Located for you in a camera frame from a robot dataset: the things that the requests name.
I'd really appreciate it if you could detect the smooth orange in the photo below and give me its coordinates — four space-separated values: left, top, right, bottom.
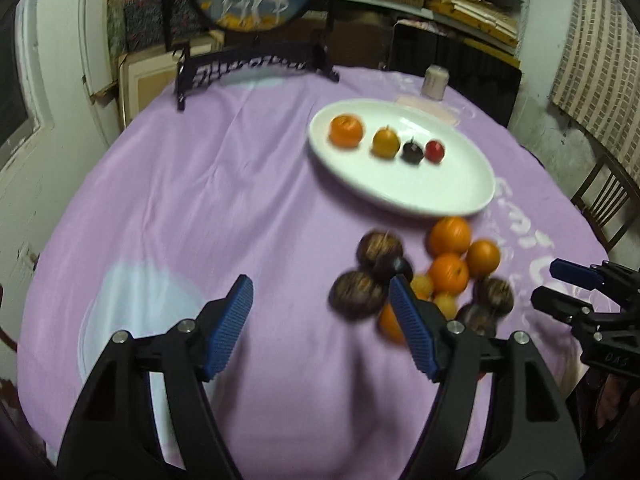
465 238 501 278
376 302 406 346

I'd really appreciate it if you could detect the small tan longan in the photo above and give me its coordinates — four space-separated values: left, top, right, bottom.
432 292 458 320
410 274 434 301

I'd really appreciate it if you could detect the tangerine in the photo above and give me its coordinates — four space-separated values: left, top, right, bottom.
425 217 472 257
427 252 470 296

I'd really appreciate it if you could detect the dark purple plum top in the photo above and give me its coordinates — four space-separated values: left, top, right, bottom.
371 255 414 288

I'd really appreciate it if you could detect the red tomato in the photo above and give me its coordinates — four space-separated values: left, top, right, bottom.
424 140 445 164

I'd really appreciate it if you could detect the small dark plum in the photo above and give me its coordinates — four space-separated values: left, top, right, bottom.
401 140 424 165

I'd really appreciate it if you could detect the yellow-orange lemon-like fruit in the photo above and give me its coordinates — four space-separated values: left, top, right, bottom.
371 127 400 159

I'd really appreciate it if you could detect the large front orange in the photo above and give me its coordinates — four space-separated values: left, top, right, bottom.
329 114 363 148

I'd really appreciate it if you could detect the dark mangosteen top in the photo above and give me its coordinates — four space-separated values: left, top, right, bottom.
356 230 404 270

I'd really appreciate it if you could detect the person's hand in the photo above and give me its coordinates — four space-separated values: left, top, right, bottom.
597 375 623 429

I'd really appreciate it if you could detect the wooden chair right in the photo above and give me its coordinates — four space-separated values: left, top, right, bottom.
570 152 639 254

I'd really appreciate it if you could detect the white oval plate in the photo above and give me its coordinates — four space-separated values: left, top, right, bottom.
308 99 496 217

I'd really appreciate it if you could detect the checked curtain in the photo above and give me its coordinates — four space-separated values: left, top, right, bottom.
550 0 640 178

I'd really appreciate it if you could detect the purple tablecloth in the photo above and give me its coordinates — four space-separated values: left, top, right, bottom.
17 68 606 479

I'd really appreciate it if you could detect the pink drink can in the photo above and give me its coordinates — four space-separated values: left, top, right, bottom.
421 64 449 101

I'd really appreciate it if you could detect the framed picture leaning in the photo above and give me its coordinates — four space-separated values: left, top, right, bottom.
118 34 227 131

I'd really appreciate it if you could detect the round embroidered deer screen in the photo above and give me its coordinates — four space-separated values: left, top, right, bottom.
160 0 340 113

